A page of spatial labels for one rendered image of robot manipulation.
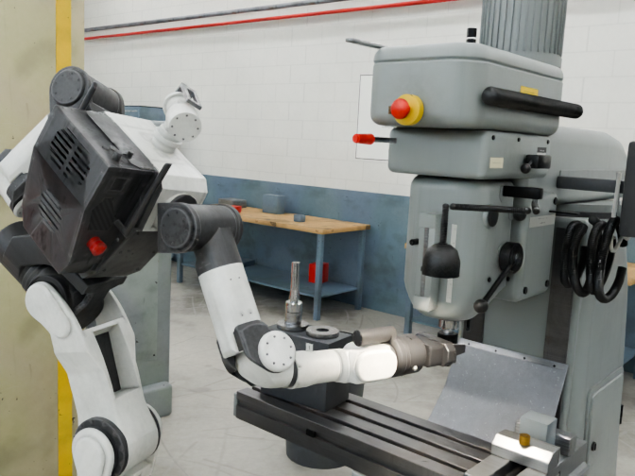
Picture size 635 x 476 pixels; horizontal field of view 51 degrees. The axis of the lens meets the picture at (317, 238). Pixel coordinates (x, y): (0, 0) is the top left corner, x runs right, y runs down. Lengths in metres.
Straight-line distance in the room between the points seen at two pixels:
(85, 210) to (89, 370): 0.42
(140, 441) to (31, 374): 1.35
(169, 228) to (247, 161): 6.80
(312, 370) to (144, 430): 0.47
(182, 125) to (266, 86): 6.52
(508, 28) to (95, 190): 1.00
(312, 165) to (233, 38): 1.94
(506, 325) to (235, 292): 0.92
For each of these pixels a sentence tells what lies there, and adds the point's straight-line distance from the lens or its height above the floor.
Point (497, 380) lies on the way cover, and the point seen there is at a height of 1.07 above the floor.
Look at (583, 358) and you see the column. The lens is 1.93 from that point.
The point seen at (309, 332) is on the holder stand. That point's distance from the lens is 1.81.
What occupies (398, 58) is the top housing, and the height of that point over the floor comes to 1.86.
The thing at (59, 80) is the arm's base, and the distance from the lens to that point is 1.57.
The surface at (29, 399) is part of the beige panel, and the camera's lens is 2.94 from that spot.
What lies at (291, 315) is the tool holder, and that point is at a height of 1.21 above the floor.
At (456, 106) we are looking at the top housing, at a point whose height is 1.77.
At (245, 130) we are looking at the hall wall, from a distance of 8.11.
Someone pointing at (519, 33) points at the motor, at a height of 1.96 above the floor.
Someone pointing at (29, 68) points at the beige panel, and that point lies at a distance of 2.76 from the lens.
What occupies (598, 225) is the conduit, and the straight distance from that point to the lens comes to 1.69.
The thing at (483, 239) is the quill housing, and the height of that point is 1.50.
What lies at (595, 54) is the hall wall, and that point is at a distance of 5.94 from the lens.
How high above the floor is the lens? 1.69
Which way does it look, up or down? 8 degrees down
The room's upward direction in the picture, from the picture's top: 3 degrees clockwise
